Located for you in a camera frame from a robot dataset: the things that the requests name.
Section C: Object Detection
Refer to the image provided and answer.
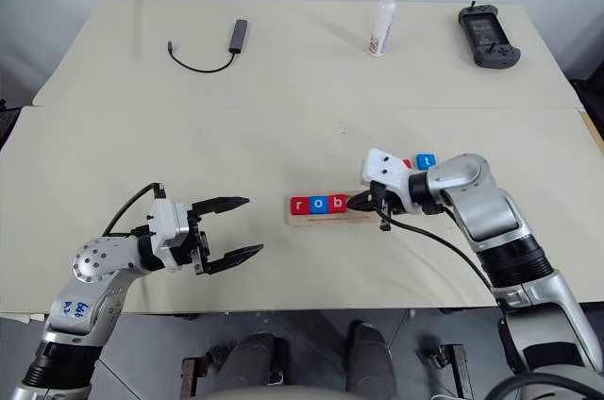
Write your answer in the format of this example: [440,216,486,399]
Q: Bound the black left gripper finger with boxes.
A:
[190,195,251,219]
[207,243,265,275]

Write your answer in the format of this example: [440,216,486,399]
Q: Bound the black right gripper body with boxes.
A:
[370,181,403,232]

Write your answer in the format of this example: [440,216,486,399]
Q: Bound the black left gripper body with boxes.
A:
[170,208,213,276]

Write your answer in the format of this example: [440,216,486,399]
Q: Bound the wooden letter tray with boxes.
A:
[285,189,394,228]

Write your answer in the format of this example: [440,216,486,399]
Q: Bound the blue letter block t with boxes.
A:
[413,153,440,172]

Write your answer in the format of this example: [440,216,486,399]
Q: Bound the dark rounded shape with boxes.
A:
[345,321,398,400]
[225,332,290,400]

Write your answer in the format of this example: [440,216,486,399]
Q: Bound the dark metal stand foot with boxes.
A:
[180,344,228,397]
[416,342,476,400]

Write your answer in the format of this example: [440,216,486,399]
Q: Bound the white plastic bottle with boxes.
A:
[367,0,398,58]

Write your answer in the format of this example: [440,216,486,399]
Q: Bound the dark grey handheld controller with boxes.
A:
[457,0,522,68]

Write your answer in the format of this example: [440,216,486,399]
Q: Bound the black object beside table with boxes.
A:
[572,75,604,112]

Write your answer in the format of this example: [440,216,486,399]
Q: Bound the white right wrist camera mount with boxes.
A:
[361,148,417,218]

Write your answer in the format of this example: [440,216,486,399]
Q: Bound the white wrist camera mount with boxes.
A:
[361,148,417,218]
[146,199,193,274]

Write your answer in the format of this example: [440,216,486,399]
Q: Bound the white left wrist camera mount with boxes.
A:
[146,199,193,274]

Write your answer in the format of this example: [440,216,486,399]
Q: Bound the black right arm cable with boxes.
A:
[385,214,510,312]

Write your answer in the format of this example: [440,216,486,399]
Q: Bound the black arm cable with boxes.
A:
[385,214,510,312]
[101,181,167,238]

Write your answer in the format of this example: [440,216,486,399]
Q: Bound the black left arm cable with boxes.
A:
[101,181,167,238]

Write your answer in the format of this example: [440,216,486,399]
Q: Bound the grey usb hub with cable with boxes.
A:
[166,18,250,74]

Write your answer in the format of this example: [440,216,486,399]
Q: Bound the dark metal frame beside table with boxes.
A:
[0,96,24,152]

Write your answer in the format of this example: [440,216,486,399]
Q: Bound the thick black cable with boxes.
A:
[489,370,604,400]

